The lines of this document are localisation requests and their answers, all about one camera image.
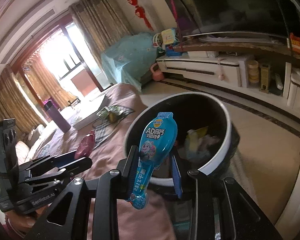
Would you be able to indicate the white television cabinet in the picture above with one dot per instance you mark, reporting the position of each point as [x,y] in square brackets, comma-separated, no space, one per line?
[202,67]

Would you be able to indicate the colourful toy set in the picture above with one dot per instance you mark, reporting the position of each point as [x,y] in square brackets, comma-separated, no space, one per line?
[167,40]

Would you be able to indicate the sheer reddish curtain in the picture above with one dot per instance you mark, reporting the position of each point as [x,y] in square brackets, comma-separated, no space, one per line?
[47,80]

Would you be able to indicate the green yellow wrapper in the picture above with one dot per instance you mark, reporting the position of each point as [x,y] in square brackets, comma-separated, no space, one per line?
[111,113]

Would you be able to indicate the yellow stacked containers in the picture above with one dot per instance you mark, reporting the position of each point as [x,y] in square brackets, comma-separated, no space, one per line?
[253,72]

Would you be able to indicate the black television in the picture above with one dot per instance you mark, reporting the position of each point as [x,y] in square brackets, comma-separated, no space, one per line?
[227,2]

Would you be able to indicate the pink hanging toy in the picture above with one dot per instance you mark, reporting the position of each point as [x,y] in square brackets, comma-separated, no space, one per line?
[221,70]

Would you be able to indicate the teal net cover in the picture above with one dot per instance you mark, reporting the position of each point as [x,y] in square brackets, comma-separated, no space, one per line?
[127,57]

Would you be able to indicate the purple thermos bottle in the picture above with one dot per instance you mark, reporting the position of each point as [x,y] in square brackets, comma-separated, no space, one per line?
[57,117]

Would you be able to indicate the black bin with white rim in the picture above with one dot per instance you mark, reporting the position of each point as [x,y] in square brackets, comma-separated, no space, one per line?
[202,110]

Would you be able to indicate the red wall decoration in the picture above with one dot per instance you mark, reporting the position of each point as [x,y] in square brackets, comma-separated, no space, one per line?
[137,7]

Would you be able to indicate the white flat tray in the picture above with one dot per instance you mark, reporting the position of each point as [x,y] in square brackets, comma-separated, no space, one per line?
[90,113]

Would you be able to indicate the beige patterned curtain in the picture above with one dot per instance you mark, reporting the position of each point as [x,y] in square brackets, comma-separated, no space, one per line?
[100,30]
[12,100]

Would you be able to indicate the olive perforated box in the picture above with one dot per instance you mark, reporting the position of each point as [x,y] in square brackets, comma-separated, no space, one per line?
[265,76]

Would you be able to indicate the orange toy phone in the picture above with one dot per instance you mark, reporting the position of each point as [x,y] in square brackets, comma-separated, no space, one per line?
[296,43]

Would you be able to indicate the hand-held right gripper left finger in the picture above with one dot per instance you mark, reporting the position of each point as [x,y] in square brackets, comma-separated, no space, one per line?
[130,166]

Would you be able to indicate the blue snack packet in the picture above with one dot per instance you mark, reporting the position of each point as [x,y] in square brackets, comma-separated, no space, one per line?
[155,140]

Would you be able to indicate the pink table cloth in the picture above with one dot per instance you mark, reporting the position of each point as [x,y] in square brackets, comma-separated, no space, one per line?
[110,160]

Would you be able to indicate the purple pole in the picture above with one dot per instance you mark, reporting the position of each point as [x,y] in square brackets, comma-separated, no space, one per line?
[175,12]

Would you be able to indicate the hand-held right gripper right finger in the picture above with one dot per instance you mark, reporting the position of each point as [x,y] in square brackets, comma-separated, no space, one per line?
[175,178]

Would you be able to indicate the plaid cloth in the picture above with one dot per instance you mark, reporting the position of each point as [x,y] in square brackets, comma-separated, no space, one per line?
[107,130]

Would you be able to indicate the pink kettlebell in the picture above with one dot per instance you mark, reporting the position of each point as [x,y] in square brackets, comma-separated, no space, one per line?
[158,75]

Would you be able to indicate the white sofa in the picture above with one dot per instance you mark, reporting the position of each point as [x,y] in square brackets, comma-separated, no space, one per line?
[27,147]

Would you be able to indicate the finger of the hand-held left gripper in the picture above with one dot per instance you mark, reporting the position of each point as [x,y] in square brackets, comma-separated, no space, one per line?
[47,191]
[62,162]

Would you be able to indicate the grey remote control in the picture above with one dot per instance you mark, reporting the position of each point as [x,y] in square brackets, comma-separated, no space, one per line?
[279,81]

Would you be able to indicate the person's left forearm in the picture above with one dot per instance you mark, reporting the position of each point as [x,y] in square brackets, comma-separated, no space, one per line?
[22,223]

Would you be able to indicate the white flat box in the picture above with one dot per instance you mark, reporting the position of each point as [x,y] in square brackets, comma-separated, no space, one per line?
[202,54]

